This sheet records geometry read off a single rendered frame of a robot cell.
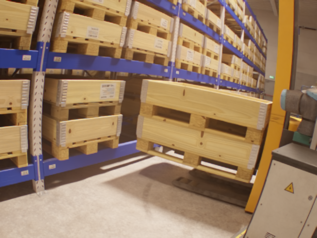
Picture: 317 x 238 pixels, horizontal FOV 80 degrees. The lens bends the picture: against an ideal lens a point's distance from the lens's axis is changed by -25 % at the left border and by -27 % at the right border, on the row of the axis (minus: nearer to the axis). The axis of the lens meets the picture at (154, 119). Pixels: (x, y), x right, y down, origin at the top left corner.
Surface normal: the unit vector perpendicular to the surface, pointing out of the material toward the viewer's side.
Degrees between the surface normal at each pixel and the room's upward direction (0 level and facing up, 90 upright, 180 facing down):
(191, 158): 90
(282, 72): 90
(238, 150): 90
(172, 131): 90
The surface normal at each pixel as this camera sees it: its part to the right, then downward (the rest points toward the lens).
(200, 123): -0.55, 0.08
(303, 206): -0.78, 0.01
